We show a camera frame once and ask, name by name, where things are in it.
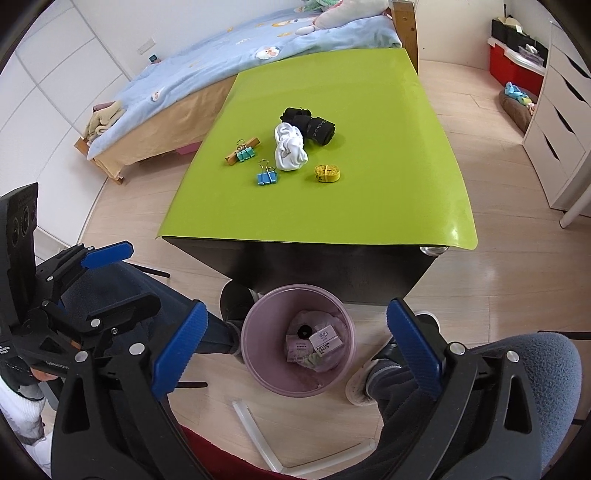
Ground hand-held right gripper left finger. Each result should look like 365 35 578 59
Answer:
51 302 208 480

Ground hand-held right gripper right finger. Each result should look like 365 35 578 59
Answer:
386 298 556 480

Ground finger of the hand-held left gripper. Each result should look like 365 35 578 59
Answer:
34 240 134 315
27 294 162 354

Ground person's left forearm white sleeve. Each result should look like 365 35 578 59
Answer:
0 378 48 433

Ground pink trash bin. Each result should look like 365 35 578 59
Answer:
240 285 359 398

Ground person's left leg in jeans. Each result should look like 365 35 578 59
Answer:
59 262 242 357

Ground person's right slipper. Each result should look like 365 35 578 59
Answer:
345 313 440 408

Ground person's dark left shoe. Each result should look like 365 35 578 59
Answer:
219 281 260 325

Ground white plastic bag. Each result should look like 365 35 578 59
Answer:
287 309 352 376

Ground white printed paper label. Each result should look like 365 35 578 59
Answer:
309 326 339 355

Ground red stool seat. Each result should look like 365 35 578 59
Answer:
179 424 288 480

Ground person's right leg grey fleece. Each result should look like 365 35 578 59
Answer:
367 332 583 480

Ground beige bed sheet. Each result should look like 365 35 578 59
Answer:
92 74 237 179

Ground beige folded cloth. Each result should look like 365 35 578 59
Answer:
83 102 126 142

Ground small wooden block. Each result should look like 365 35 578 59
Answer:
224 137 260 166

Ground green table cover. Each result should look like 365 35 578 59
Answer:
154 48 478 253

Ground blue binder clip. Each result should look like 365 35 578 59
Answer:
255 159 280 187

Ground white rolled socks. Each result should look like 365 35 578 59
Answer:
273 123 310 173

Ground white furniture leg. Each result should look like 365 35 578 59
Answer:
559 184 591 230

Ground light blue printed blanket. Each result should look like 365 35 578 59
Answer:
88 13 403 160

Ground black rolled socks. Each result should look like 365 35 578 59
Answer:
280 106 337 147

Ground brown pet cushion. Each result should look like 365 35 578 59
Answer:
498 88 539 131

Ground pastel soft toy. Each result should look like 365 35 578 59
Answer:
504 82 533 108

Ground white drawer cabinet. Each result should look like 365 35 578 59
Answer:
522 22 591 214

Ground red storage box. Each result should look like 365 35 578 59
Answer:
488 44 546 99

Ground bed with blue blanket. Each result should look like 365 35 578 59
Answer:
74 0 419 186

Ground black storage box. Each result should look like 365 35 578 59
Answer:
490 17 549 70

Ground white plush toy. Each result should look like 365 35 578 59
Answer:
295 0 394 36

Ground white stool frame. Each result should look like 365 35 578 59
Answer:
232 399 378 477

